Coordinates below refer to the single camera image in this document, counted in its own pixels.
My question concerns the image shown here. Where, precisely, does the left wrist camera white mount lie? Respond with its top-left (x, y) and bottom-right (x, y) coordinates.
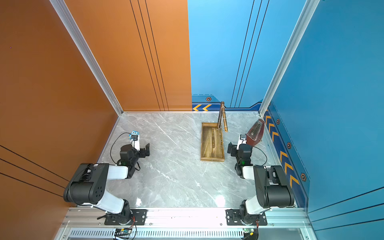
top-left (131, 136), bottom-right (140, 151)

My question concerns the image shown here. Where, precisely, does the left green circuit board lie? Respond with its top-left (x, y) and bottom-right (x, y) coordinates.
top-left (114, 228), bottom-right (133, 238)

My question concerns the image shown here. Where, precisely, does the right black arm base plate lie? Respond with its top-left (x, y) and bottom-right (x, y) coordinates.
top-left (225, 209), bottom-right (268, 226)

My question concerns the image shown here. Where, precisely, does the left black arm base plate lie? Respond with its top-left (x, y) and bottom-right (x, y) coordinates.
top-left (104, 209), bottom-right (148, 226)

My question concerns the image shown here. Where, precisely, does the dark red metronome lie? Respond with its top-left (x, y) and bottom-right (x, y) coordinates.
top-left (246, 119), bottom-right (265, 147)

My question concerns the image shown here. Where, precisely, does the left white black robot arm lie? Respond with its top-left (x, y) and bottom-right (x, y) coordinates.
top-left (63, 144), bottom-right (150, 226)

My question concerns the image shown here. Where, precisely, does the wooden jewelry display stand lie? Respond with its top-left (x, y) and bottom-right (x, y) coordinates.
top-left (201, 102), bottom-right (228, 162)

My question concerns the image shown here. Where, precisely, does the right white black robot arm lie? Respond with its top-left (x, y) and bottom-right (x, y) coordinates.
top-left (228, 143), bottom-right (295, 225)

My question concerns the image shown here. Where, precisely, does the green circuit board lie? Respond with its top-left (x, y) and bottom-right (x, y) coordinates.
top-left (243, 228), bottom-right (259, 238)
top-left (114, 228), bottom-right (133, 238)

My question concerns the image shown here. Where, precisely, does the aluminium front rail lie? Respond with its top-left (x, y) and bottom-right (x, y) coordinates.
top-left (60, 207), bottom-right (312, 229)

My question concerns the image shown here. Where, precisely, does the small blue owl toy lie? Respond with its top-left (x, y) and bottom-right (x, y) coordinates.
top-left (129, 131), bottom-right (139, 142)

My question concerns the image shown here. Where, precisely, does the right green circuit board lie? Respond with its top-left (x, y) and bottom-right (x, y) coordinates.
top-left (243, 228), bottom-right (259, 238)

